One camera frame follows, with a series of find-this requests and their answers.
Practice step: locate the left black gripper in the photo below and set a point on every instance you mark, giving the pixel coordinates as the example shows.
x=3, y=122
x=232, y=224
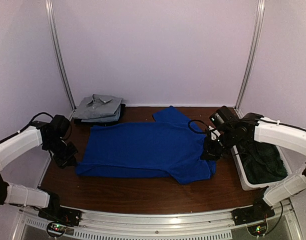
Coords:
x=70, y=160

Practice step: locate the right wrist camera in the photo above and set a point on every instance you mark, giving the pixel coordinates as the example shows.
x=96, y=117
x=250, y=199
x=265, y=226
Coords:
x=214, y=133

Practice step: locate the aluminium frame post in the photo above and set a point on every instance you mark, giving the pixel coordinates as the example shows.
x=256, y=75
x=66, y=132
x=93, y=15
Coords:
x=257, y=29
x=58, y=53

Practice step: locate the front aluminium rail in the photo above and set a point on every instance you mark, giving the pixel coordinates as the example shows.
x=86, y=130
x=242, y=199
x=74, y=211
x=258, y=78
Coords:
x=210, y=225

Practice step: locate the left aluminium frame post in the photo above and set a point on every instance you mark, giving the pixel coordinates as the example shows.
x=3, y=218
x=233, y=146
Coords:
x=58, y=53

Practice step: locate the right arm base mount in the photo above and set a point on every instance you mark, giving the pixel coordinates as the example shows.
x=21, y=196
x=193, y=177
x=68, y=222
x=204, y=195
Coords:
x=254, y=213

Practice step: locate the black garment in basket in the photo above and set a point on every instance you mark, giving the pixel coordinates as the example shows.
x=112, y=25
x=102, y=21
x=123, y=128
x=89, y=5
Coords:
x=261, y=162

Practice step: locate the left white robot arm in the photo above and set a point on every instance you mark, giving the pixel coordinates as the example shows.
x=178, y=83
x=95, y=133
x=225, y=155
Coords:
x=50, y=137

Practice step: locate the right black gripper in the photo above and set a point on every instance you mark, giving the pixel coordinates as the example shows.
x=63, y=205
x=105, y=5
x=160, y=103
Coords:
x=209, y=153

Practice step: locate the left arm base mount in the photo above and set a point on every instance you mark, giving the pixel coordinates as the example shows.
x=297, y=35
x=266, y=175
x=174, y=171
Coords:
x=67, y=216

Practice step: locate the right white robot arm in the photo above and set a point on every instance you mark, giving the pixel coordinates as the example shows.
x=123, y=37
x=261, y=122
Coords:
x=229, y=131

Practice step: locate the blue garment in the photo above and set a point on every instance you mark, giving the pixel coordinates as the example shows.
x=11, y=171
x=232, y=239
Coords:
x=170, y=146

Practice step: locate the grey polo shirt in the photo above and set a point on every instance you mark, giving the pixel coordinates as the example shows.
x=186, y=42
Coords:
x=98, y=106

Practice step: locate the right aluminium frame post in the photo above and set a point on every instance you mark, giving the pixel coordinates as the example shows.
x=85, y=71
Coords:
x=257, y=29

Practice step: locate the white laundry basket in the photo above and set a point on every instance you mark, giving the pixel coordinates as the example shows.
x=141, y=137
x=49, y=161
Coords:
x=246, y=185

